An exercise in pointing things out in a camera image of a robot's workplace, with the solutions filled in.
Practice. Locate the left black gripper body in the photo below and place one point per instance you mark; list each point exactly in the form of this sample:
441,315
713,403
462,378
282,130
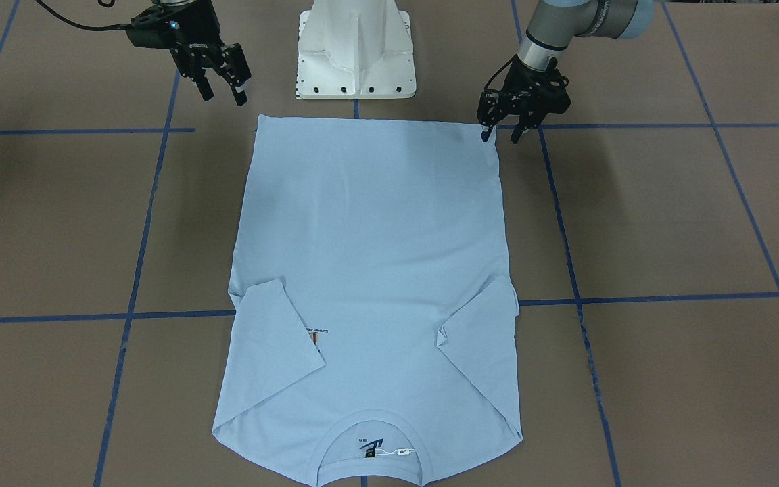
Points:
522,86

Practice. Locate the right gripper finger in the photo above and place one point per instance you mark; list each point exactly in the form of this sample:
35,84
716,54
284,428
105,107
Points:
238,90
205,88

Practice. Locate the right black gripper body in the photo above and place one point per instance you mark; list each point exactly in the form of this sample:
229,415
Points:
199,30

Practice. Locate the light blue t-shirt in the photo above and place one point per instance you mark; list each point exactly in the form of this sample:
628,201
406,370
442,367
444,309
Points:
375,318

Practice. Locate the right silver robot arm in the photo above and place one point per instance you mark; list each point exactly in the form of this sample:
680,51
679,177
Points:
190,31

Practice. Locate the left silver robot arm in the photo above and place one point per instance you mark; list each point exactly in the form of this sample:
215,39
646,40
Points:
554,24

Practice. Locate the white central pedestal column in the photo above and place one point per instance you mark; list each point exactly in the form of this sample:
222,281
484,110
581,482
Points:
355,50

